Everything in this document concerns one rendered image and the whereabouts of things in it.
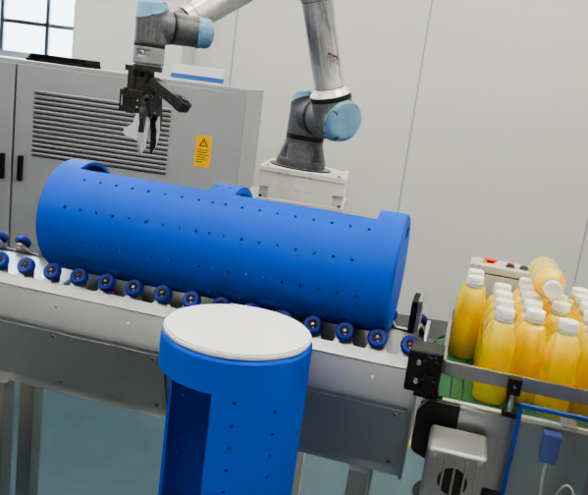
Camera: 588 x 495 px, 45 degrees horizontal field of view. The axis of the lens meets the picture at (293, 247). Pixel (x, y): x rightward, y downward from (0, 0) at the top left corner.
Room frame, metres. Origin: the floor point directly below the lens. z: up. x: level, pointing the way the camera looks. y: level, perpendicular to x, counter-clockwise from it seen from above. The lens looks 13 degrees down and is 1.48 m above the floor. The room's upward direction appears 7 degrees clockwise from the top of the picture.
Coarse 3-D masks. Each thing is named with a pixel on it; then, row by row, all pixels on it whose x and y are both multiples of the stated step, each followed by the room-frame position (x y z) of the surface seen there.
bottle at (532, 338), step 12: (528, 324) 1.43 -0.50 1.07; (540, 324) 1.43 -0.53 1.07; (528, 336) 1.42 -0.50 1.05; (540, 336) 1.41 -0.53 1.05; (516, 348) 1.42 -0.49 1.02; (528, 348) 1.41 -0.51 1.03; (540, 348) 1.41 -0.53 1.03; (516, 360) 1.42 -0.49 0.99; (528, 360) 1.41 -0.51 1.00; (540, 360) 1.42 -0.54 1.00; (516, 372) 1.42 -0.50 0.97; (528, 372) 1.41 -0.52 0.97; (516, 396) 1.41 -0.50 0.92; (528, 396) 1.41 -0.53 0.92
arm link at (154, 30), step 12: (144, 0) 1.76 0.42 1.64; (156, 0) 1.76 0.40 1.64; (144, 12) 1.76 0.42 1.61; (156, 12) 1.76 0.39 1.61; (168, 12) 1.79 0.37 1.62; (144, 24) 1.75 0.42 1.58; (156, 24) 1.76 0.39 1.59; (168, 24) 1.78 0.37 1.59; (144, 36) 1.75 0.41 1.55; (156, 36) 1.76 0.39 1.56; (168, 36) 1.79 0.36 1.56
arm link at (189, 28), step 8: (176, 16) 1.80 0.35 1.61; (184, 16) 1.81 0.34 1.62; (192, 16) 1.83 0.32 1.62; (176, 24) 1.79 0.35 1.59; (184, 24) 1.80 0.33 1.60; (192, 24) 1.81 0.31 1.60; (200, 24) 1.82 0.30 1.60; (208, 24) 1.84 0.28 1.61; (176, 32) 1.79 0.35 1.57; (184, 32) 1.80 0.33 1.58; (192, 32) 1.81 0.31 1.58; (200, 32) 1.82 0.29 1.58; (208, 32) 1.83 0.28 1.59; (176, 40) 1.80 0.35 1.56; (184, 40) 1.81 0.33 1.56; (192, 40) 1.82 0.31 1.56; (200, 40) 1.83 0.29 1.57; (208, 40) 1.84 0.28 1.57
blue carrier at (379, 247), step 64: (64, 192) 1.70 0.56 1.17; (128, 192) 1.68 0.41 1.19; (192, 192) 1.67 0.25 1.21; (64, 256) 1.70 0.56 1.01; (128, 256) 1.64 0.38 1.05; (192, 256) 1.60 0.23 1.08; (256, 256) 1.56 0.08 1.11; (320, 256) 1.54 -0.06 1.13; (384, 256) 1.51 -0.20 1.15; (384, 320) 1.52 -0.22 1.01
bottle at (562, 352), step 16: (560, 336) 1.38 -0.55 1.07; (576, 336) 1.39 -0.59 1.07; (544, 352) 1.40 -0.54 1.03; (560, 352) 1.36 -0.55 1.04; (576, 352) 1.37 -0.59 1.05; (544, 368) 1.38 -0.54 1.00; (560, 368) 1.36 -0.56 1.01; (576, 368) 1.37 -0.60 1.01; (544, 400) 1.37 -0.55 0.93; (560, 400) 1.36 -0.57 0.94
